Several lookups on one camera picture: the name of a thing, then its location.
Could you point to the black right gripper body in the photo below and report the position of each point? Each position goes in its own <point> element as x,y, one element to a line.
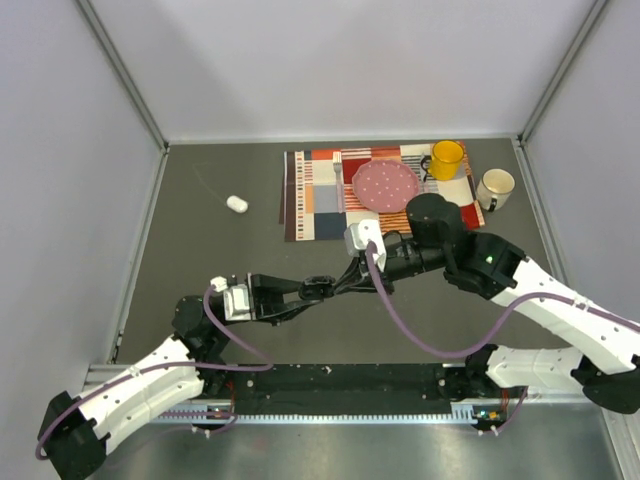
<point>407,259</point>

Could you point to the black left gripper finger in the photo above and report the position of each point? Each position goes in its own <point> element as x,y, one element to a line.
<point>266,287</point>
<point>295,305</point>

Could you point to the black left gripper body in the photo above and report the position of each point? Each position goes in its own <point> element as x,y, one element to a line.
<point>254,302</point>

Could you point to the white earbud case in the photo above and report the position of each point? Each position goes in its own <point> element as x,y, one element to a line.
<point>237,204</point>

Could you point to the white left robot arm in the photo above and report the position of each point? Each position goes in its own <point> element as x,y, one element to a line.
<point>79,432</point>

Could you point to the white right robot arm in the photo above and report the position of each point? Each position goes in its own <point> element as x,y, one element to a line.
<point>601,358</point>

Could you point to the pink polka dot plate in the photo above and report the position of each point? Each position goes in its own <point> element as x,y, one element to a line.
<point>385,186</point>

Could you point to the yellow mug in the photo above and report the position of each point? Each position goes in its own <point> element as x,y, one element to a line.
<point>446,158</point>

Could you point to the white enamel mug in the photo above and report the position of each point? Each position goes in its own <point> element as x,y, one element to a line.
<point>494,188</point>

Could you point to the pink fork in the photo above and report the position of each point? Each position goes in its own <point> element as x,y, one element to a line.
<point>338,172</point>

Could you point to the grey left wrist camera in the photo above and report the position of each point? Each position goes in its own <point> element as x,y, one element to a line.
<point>236,299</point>

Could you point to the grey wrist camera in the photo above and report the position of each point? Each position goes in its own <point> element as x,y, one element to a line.
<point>236,299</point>
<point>359,235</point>

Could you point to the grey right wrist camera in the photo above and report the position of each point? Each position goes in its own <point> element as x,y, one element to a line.
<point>359,235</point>

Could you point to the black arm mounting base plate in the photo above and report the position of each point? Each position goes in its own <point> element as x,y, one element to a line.
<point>342,389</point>

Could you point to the slotted grey cable duct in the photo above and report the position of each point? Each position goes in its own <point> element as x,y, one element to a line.
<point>456,414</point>

